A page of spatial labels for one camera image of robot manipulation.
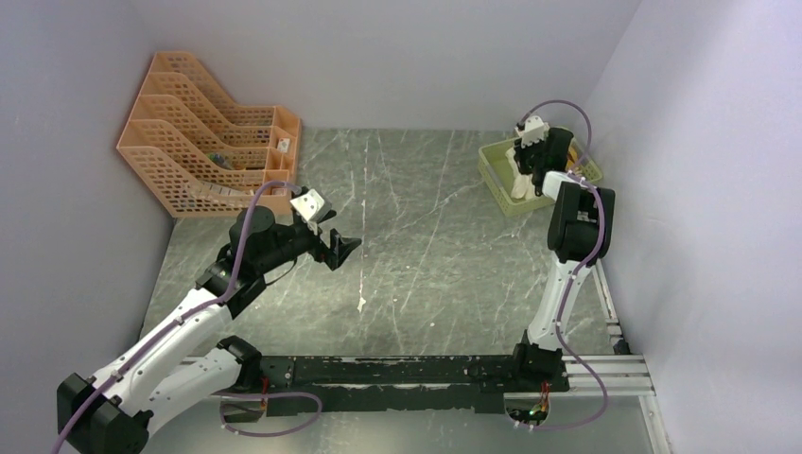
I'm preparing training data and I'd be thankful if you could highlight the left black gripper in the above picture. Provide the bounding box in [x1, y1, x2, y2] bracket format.
[255, 209, 360, 274]

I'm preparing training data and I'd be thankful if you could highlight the yellow brown bear towel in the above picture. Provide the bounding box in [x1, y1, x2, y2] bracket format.
[566, 139, 587, 174]

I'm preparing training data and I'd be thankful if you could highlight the orange plastic file organizer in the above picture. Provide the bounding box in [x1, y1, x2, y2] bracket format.
[116, 51, 302, 218]

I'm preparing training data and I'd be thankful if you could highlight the cream white towel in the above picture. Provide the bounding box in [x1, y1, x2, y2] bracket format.
[505, 148, 536, 201]

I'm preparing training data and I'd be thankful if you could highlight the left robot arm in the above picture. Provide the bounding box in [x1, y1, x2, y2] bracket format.
[51, 196, 362, 453]

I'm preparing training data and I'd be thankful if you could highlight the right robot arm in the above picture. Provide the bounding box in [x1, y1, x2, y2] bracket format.
[510, 124, 616, 392]

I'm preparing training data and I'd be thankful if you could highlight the green plastic basket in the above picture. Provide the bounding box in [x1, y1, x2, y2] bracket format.
[478, 138, 611, 218]

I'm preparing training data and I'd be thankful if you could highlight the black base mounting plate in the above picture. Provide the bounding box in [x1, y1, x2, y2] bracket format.
[230, 354, 569, 416]

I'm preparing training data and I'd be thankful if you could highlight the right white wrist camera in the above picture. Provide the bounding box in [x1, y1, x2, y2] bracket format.
[514, 114, 550, 148]

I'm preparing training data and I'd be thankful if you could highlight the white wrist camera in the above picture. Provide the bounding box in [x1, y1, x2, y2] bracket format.
[514, 114, 550, 148]
[290, 189, 336, 232]

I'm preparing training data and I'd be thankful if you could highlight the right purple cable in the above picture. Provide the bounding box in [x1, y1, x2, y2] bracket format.
[514, 98, 610, 433]

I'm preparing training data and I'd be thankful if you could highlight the purple cable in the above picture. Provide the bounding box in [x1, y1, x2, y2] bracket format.
[49, 182, 323, 454]
[514, 98, 610, 433]

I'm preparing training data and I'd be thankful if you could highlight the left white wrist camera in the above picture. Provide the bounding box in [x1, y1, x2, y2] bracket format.
[290, 189, 336, 232]

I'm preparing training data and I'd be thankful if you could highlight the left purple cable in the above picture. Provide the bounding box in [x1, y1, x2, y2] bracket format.
[49, 182, 323, 454]

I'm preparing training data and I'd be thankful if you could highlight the aluminium rail frame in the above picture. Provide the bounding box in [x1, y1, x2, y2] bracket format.
[84, 354, 671, 454]

